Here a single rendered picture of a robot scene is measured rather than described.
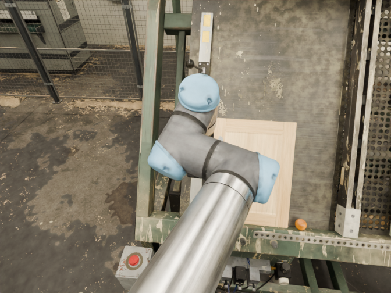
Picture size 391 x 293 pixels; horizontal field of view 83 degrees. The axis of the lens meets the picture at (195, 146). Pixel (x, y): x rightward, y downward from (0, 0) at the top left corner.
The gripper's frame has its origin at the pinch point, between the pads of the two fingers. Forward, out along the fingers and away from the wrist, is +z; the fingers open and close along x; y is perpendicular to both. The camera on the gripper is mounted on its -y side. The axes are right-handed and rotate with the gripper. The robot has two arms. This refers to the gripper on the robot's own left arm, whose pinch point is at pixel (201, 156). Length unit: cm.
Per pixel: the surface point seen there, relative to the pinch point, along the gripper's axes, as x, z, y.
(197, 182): 1.8, 33.8, -2.2
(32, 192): 172, 153, -3
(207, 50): 1, 11, 53
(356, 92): -63, 14, 36
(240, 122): -16.3, 24.6, 25.1
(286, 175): -39, 33, 3
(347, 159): -63, 27, 11
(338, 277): -96, 107, -47
